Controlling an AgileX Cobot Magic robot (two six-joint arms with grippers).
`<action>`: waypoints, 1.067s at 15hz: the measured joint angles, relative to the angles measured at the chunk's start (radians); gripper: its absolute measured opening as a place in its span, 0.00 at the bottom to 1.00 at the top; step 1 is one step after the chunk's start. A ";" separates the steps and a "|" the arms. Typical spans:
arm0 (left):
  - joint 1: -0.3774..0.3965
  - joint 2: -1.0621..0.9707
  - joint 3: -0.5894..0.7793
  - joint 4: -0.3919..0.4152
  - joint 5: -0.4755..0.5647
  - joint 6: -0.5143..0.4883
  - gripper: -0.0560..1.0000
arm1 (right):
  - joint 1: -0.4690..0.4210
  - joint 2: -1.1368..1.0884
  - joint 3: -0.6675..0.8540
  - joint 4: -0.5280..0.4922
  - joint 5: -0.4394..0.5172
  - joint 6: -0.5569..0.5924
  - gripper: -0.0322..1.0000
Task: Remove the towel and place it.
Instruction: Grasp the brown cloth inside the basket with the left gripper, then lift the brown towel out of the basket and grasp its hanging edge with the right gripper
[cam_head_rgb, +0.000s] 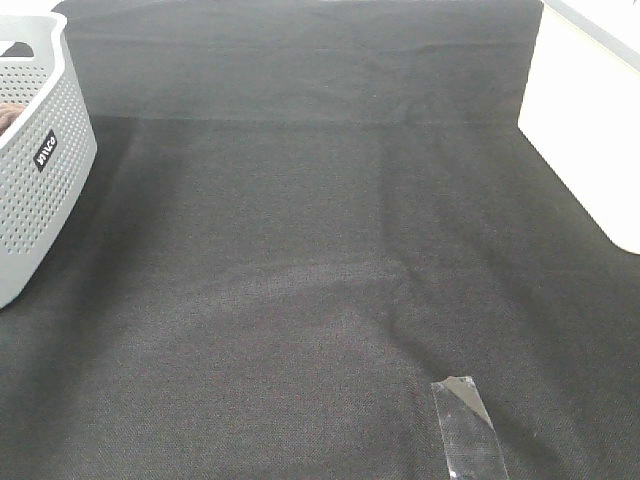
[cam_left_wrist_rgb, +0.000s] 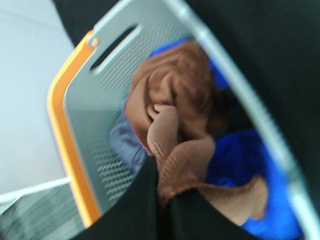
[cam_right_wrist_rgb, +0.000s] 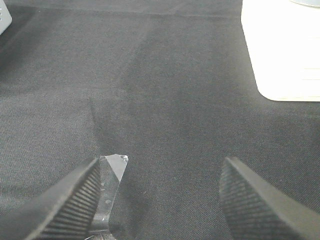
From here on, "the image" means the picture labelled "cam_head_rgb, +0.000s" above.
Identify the white plastic storage box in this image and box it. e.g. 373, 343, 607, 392
518, 1, 639, 254

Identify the black fabric table cover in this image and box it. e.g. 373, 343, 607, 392
1, 1, 639, 479

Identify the clear adhesive tape strip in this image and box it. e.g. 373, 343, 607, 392
431, 376, 509, 480

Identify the brown microfibre towel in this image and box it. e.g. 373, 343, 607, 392
0, 103, 25, 135

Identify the grey perforated laundry basket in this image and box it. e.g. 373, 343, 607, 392
1, 9, 97, 306

